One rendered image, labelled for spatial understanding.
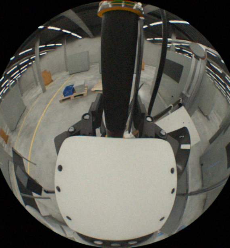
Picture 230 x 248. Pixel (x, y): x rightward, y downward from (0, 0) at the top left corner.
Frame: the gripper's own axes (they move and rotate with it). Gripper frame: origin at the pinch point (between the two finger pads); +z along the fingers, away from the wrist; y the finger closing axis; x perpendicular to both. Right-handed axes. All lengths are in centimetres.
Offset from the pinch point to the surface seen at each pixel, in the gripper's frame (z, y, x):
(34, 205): -124, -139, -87
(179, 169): -8.7, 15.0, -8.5
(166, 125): 19.9, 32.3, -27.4
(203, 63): 41, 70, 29
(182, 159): -6.3, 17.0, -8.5
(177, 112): 23.9, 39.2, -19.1
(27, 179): -30, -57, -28
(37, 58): 377, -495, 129
